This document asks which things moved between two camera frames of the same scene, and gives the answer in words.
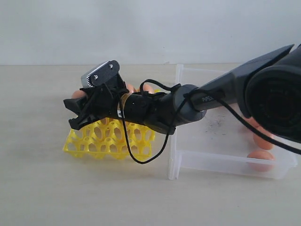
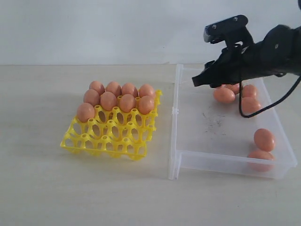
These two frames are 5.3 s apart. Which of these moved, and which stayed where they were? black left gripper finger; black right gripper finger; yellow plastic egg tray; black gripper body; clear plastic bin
Moved: black left gripper finger; black right gripper finger; black gripper body
Stayed: clear plastic bin; yellow plastic egg tray
